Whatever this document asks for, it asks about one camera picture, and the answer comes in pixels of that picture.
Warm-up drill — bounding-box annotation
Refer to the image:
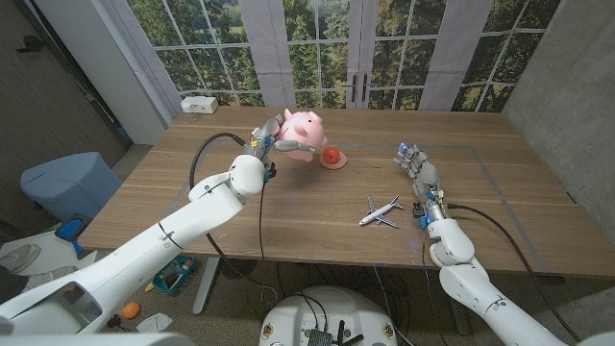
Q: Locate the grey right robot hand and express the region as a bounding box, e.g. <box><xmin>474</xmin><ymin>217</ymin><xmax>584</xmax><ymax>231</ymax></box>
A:
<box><xmin>393</xmin><ymin>142</ymin><xmax>446</xmax><ymax>206</ymax></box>

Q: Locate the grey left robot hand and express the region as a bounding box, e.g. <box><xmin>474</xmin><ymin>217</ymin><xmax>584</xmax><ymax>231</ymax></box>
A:
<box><xmin>242</xmin><ymin>112</ymin><xmax>317</xmax><ymax>162</ymax></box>

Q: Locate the pink plastic piggy bank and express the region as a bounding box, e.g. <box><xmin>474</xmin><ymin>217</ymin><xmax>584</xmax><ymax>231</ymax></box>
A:
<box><xmin>277</xmin><ymin>108</ymin><xmax>329</xmax><ymax>162</ymax></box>

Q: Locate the white toy airplane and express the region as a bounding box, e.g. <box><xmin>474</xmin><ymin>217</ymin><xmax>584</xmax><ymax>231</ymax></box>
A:
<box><xmin>358</xmin><ymin>194</ymin><xmax>404</xmax><ymax>229</ymax></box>

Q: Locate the white power box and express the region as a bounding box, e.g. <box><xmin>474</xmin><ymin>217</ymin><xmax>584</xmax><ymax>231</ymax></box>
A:
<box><xmin>180</xmin><ymin>95</ymin><xmax>220</xmax><ymax>115</ymax></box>

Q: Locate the printed window backdrop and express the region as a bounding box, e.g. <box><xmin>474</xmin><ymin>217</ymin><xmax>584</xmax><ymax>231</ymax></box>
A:
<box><xmin>103</xmin><ymin>0</ymin><xmax>563</xmax><ymax>114</ymax></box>

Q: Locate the black floor fan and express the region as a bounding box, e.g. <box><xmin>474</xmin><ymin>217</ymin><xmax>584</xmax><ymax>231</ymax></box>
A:
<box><xmin>218</xmin><ymin>258</ymin><xmax>258</xmax><ymax>280</ymax></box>

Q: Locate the white table leg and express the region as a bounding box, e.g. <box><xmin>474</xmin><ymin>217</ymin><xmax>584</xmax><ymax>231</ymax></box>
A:
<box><xmin>191</xmin><ymin>257</ymin><xmax>221</xmax><ymax>317</ymax></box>

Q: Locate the teal toolbox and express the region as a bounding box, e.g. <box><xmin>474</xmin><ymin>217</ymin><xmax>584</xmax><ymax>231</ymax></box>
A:
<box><xmin>151</xmin><ymin>254</ymin><xmax>199</xmax><ymax>296</ymax></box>

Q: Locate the white robot torso base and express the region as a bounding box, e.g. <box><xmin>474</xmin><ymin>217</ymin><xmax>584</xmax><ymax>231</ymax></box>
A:
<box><xmin>258</xmin><ymin>285</ymin><xmax>399</xmax><ymax>346</ymax></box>

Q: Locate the blue-grey bin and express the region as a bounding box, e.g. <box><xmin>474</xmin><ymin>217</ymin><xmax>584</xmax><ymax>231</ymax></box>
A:
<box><xmin>19</xmin><ymin>151</ymin><xmax>124</xmax><ymax>223</ymax></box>

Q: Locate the blue and black pad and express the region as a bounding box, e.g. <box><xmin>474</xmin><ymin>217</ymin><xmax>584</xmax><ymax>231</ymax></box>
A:
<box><xmin>54</xmin><ymin>214</ymin><xmax>92</xmax><ymax>243</ymax></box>

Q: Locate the crumpled white tissue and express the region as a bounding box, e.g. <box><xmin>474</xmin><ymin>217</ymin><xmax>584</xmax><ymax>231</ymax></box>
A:
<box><xmin>135</xmin><ymin>312</ymin><xmax>173</xmax><ymax>334</ymax></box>

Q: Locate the grey and white shoe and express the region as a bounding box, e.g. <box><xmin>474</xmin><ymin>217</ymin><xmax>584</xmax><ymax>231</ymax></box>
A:
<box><xmin>23</xmin><ymin>265</ymin><xmax>81</xmax><ymax>290</ymax></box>
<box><xmin>0</xmin><ymin>243</ymin><xmax>43</xmax><ymax>273</ymax></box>

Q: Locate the dark trouser leg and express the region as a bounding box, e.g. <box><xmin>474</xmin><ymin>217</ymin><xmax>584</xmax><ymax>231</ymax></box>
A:
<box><xmin>0</xmin><ymin>265</ymin><xmax>29</xmax><ymax>305</ymax></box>

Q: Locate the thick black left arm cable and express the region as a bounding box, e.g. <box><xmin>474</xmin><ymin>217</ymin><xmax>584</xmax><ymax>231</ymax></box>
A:
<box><xmin>188</xmin><ymin>132</ymin><xmax>280</xmax><ymax>302</ymax></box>

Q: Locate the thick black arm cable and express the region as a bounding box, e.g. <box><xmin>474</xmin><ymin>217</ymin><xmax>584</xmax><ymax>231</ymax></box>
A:
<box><xmin>446</xmin><ymin>203</ymin><xmax>582</xmax><ymax>343</ymax></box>
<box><xmin>188</xmin><ymin>132</ymin><xmax>280</xmax><ymax>302</ymax></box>

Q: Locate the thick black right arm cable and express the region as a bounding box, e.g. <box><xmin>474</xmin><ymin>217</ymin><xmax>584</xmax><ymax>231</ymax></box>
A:
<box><xmin>446</xmin><ymin>203</ymin><xmax>582</xmax><ymax>343</ymax></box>

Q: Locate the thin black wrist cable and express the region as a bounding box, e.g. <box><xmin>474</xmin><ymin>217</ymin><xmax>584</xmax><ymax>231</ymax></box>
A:
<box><xmin>258</xmin><ymin>180</ymin><xmax>266</xmax><ymax>263</ymax></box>

